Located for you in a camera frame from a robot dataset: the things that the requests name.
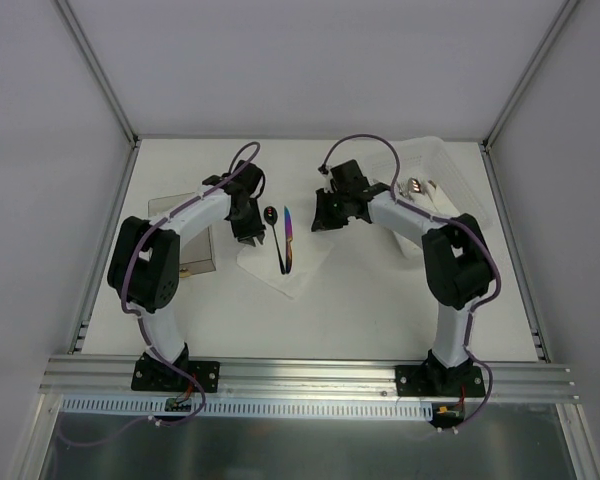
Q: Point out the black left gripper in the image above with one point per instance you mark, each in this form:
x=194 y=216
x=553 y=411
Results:
x=248 y=231

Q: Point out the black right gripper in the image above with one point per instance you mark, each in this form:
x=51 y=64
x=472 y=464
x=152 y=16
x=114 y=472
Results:
x=327 y=211

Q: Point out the black metal spoon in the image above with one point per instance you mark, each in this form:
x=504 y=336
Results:
x=270 y=216

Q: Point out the iridescent rainbow steak knife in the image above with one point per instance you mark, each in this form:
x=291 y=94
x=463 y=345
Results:
x=288 y=225

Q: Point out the white paper napkin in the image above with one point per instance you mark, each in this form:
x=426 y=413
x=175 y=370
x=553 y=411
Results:
x=309 y=253

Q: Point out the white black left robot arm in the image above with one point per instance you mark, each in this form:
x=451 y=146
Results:
x=145 y=265

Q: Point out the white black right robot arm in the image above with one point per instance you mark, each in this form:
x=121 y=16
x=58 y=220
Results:
x=458 y=265

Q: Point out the rolled napkin in basket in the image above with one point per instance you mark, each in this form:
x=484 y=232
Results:
x=440 y=200

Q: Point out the clear acrylic tray box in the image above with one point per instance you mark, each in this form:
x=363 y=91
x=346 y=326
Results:
x=197 y=256

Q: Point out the silver fork in basket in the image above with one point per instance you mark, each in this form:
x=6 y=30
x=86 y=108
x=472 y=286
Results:
x=402 y=189

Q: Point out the silver spoon in basket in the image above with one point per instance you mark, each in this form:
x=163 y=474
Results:
x=415 y=187

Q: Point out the left green circuit board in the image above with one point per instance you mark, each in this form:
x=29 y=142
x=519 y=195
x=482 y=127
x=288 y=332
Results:
x=178 y=405

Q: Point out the green circuit board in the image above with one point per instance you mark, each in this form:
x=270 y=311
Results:
x=455 y=411
x=178 y=405

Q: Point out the right green circuit board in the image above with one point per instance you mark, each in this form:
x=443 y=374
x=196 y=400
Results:
x=455 y=411

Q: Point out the left aluminium frame post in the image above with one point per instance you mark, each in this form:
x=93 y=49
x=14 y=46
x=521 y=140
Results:
x=89 y=56

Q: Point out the aluminium frame post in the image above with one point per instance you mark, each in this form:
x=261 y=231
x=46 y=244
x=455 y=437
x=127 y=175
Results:
x=539 y=55
x=89 y=56

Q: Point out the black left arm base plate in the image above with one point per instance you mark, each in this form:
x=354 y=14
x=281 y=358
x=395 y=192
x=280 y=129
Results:
x=150 y=375

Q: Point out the white slotted cable duct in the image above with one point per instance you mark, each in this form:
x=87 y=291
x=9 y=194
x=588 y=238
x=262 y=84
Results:
x=254 y=408

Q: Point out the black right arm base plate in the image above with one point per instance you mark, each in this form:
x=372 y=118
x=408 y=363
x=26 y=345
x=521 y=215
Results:
x=426 y=380

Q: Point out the aluminium front rail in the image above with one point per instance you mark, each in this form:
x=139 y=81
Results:
x=517 y=382

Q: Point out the right aluminium frame post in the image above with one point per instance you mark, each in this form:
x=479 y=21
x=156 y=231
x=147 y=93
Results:
x=539 y=55

